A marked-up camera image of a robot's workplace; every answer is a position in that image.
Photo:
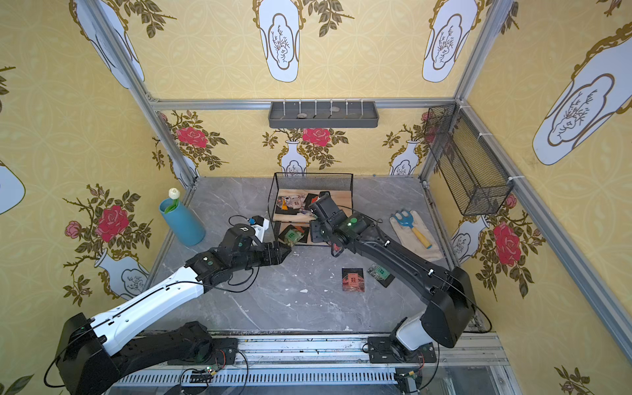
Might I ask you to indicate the green tea bag lower shelf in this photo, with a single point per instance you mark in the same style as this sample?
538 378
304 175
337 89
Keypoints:
295 235

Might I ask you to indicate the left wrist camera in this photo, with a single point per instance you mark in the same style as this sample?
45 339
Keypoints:
260 226

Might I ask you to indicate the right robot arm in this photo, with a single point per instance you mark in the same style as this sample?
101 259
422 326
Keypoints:
448 294

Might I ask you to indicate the red floral tea bag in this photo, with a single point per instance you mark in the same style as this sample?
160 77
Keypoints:
336 250

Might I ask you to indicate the blue cylindrical vase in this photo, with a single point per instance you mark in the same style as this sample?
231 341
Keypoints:
183 222

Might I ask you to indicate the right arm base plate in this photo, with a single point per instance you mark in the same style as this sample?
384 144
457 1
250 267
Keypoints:
387 350

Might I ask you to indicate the white tulip flower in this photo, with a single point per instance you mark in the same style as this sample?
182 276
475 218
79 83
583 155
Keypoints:
174 195

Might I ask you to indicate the black mesh wall basket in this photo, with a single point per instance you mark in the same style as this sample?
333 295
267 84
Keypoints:
475 177

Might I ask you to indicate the blue yellow hand rake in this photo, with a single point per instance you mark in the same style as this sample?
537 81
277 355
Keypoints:
406 220

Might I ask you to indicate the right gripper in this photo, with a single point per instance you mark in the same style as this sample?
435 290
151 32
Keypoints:
321 230

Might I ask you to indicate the black wire two-tier shelf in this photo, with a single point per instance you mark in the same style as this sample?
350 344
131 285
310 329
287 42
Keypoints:
340 186

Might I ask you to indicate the grey wall tray shelf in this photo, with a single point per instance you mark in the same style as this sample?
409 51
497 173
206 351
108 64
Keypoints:
323 114

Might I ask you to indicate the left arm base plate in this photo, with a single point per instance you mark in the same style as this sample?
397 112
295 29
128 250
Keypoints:
220 351

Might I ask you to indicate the green tea bag top shelf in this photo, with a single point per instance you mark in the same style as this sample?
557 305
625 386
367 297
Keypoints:
381 275

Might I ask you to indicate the beige cloth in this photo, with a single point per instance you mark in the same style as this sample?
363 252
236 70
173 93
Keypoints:
414 235

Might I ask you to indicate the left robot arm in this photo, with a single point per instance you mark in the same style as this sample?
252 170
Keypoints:
94 353

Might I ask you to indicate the green tea bag shelf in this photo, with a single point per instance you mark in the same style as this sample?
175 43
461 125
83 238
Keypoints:
295 235
381 275

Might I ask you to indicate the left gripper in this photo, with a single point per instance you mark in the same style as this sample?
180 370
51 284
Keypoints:
269 253

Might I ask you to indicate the red house tea bag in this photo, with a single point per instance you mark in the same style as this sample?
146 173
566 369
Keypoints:
353 280

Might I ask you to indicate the beige illustrated tea bag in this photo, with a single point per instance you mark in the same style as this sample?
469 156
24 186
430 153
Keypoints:
290 204

